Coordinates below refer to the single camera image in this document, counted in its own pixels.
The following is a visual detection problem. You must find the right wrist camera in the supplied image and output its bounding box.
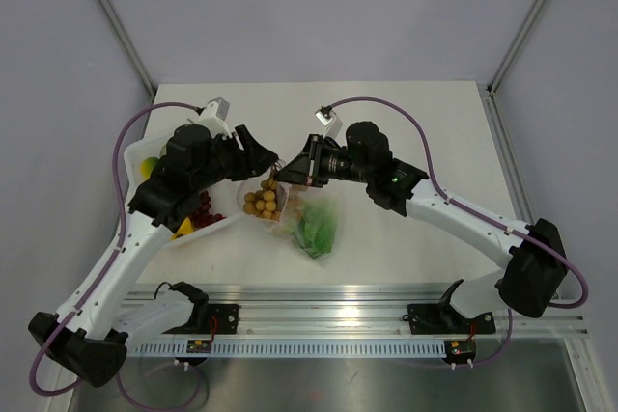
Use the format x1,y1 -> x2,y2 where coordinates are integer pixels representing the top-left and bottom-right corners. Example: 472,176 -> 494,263
315,106 -> 343,139

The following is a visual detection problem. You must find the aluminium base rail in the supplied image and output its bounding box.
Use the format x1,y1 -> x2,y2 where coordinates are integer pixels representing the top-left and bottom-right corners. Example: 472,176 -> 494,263
120,283 -> 589,339

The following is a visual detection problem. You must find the clear zip top bag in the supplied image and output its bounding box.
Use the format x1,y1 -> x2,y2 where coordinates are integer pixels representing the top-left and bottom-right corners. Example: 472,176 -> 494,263
237,176 -> 345,266

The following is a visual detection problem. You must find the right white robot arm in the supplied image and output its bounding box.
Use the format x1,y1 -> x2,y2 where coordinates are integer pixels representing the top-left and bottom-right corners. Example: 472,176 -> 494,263
275,122 -> 567,331

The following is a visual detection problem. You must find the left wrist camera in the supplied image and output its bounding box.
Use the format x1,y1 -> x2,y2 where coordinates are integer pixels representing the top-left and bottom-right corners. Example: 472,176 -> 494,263
195,97 -> 232,137

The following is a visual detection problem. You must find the right aluminium frame post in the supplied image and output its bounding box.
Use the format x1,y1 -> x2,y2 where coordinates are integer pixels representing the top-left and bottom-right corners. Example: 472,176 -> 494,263
487,0 -> 549,98

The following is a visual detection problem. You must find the white plastic food tray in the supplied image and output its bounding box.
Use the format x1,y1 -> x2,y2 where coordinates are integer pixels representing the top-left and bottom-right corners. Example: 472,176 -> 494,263
124,134 -> 242,249

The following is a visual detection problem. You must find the white cauliflower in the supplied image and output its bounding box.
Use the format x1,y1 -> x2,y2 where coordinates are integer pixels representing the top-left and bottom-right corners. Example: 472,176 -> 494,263
271,193 -> 304,238

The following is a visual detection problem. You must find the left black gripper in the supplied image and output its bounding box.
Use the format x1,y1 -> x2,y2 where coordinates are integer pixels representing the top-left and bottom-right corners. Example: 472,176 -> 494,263
192,125 -> 278,193

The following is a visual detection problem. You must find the brown longan bunch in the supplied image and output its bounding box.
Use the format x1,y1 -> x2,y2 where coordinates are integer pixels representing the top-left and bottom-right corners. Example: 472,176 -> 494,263
239,167 -> 285,222

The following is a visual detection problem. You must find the yellow bell pepper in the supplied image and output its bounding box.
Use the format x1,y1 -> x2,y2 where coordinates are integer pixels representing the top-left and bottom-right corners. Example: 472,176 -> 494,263
171,217 -> 195,241

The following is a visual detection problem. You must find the left aluminium frame post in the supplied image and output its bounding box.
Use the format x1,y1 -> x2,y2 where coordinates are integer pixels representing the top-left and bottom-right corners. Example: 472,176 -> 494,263
95,0 -> 157,100

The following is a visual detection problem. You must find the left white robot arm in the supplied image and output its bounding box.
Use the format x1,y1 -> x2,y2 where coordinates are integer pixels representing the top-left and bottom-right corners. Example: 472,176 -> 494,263
28,124 -> 279,388

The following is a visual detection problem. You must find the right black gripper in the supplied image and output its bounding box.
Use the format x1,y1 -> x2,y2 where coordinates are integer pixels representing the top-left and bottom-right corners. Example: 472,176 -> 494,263
275,134 -> 374,188

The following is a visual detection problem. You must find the red grape bunch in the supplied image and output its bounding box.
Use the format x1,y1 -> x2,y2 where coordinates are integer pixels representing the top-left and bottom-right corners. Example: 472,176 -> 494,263
189,191 -> 226,230

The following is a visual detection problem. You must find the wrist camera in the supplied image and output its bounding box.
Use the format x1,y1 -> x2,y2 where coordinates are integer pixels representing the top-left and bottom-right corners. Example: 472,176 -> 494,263
315,106 -> 343,139
195,97 -> 232,137

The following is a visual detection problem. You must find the green lettuce head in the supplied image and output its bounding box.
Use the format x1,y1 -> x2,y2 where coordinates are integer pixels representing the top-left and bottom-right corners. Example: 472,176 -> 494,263
293,200 -> 339,260

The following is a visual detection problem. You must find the yellow lemon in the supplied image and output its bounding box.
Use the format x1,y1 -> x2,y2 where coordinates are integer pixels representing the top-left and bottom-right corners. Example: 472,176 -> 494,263
139,156 -> 159,179

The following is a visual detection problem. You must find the aluminium frame post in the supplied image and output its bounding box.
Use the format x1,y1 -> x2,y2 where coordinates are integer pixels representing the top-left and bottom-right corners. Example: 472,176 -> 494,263
487,0 -> 549,98
95,0 -> 157,100

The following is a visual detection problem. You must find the white slotted cable duct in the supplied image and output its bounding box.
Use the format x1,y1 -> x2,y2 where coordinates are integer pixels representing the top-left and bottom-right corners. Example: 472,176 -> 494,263
129,338 -> 446,359

